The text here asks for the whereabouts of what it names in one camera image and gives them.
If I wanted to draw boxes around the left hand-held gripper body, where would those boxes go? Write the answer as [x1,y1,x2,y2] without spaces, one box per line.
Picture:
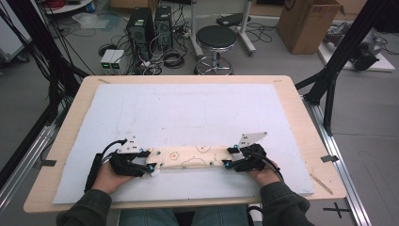
[107,135,149,178]

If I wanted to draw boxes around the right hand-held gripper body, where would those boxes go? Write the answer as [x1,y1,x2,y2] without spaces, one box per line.
[232,131,268,173]

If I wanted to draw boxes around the cream muslin cloth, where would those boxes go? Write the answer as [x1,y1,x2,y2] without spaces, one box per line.
[145,144,234,170]

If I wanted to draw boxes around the person's right hand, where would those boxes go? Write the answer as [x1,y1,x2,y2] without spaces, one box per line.
[250,159,280,187]

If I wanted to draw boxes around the person's left hand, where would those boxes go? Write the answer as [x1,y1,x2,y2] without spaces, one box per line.
[91,161,135,195]

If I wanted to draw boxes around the person's blue jeans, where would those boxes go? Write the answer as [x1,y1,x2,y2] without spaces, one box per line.
[118,205,250,226]

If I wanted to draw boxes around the thin wooden stick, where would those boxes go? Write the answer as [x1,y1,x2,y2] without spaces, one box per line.
[310,173,334,196]

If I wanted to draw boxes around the white power supply box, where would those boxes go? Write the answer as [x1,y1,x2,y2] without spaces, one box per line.
[109,50,126,71]
[100,49,117,71]

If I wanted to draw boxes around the black round stool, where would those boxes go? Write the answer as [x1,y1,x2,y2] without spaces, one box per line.
[194,24,238,75]

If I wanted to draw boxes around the white desk leg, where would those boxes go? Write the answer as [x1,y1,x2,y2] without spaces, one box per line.
[238,0,257,57]

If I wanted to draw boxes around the large black computer tower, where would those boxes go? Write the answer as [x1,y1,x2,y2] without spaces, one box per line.
[126,8,154,60]

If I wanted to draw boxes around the slim black computer tower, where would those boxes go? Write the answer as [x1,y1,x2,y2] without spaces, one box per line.
[154,5,174,48]

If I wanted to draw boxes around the black flat device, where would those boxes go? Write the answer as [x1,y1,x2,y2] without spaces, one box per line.
[215,12,252,27]

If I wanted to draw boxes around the brown cardboard box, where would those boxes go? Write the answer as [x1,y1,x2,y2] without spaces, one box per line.
[276,0,345,56]

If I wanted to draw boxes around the clear plastic sheet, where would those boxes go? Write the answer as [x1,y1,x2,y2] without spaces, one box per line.
[72,12,121,32]

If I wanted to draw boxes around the grey machine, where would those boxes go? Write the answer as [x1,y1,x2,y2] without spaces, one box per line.
[323,22,388,72]

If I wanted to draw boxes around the round white table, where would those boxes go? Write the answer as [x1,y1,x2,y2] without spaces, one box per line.
[40,0,95,15]

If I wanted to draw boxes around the white floor board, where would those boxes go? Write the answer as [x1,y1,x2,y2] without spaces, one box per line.
[318,27,396,73]

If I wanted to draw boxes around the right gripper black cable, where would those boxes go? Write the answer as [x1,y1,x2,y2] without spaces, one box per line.
[250,150,285,183]

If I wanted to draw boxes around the aluminium rail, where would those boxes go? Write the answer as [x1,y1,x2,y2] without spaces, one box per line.
[0,125,57,215]
[302,95,373,226]

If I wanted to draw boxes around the coiled black cable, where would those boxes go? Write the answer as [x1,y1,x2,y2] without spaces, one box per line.
[163,48,186,70]

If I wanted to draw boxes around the black metal frame with cables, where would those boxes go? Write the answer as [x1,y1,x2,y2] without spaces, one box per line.
[0,0,90,126]

